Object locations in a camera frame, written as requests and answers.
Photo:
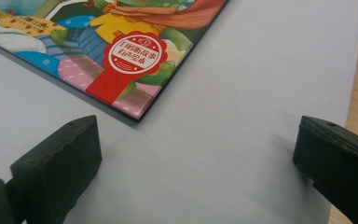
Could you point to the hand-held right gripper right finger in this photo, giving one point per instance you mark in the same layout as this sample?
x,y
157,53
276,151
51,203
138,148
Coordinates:
x,y
338,161

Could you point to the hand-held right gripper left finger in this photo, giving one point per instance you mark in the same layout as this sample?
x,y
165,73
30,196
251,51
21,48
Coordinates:
x,y
59,161

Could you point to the colourful picture book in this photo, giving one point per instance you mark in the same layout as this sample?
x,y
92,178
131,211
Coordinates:
x,y
130,56

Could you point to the white board with wooden frame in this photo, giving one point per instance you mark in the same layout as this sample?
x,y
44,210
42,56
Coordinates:
x,y
214,140

